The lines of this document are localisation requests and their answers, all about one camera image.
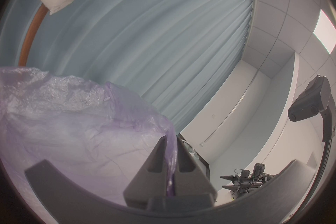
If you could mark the blue-grey curtain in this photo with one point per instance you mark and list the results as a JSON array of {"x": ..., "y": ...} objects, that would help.
[{"x": 157, "y": 34}]

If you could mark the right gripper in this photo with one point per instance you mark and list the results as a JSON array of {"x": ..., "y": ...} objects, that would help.
[{"x": 244, "y": 184}]

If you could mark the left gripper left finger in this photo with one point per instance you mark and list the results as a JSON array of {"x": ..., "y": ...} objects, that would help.
[{"x": 139, "y": 183}]

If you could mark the white round container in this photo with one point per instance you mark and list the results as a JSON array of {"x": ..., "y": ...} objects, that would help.
[{"x": 189, "y": 150}]

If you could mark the ceiling light panel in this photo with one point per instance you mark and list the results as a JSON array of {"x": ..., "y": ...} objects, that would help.
[{"x": 325, "y": 31}]

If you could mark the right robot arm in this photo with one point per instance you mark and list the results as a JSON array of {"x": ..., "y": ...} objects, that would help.
[{"x": 258, "y": 171}]

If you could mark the purple plastic bag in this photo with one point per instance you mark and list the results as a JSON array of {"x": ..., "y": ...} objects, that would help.
[{"x": 65, "y": 125}]

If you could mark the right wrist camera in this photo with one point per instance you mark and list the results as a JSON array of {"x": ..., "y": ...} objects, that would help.
[{"x": 245, "y": 173}]

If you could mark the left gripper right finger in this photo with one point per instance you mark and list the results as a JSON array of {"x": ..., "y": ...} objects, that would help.
[{"x": 194, "y": 183}]

